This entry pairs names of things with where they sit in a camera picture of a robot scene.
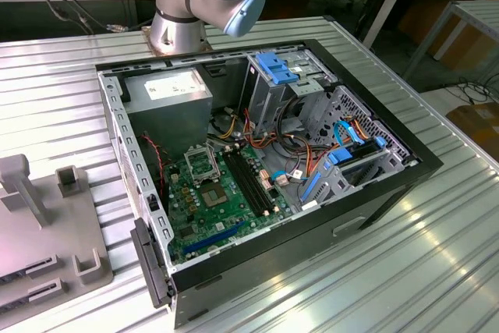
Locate blue disk carrier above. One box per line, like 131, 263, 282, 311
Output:
326, 134, 388, 167

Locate grey parts rack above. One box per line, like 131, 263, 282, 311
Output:
0, 154, 115, 310

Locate black RAM slot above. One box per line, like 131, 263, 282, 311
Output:
233, 150, 276, 213
225, 152, 267, 217

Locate black open PC case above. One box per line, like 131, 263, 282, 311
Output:
94, 38, 444, 329

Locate CPU socket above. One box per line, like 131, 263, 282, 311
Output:
197, 179, 230, 210

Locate orange yellow wire bundle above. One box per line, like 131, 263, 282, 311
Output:
242, 108, 340, 178

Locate red black fan wire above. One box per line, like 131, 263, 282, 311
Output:
140, 133, 172, 197

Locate green motherboard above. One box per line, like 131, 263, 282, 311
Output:
161, 143, 296, 268

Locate blue carrier rail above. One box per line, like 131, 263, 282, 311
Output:
298, 173, 321, 204

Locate perforated grey disk bay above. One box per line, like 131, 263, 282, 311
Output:
298, 83, 422, 209

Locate blue drive bay latch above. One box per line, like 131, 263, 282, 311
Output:
255, 51, 299, 87

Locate orange yellow disk wires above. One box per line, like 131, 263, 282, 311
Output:
348, 115, 376, 142

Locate grey optical drive cage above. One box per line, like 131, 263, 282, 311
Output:
238, 47, 338, 135

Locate black plastic case latch strip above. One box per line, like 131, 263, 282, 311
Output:
129, 217, 173, 309

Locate metal locking lever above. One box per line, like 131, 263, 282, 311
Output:
207, 138, 222, 182

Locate blue expansion slot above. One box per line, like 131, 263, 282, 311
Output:
182, 220, 246, 255

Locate grey metal frame table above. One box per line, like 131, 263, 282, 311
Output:
403, 0, 499, 88

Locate grey power supply unit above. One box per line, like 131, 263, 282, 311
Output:
122, 66, 214, 159

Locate blue data wire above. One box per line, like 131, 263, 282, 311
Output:
332, 119, 370, 151

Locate white plug blue wire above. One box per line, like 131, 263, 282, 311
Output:
270, 168, 304, 189

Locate brown cardboard box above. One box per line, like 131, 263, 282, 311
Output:
397, 0, 494, 73
446, 101, 499, 162

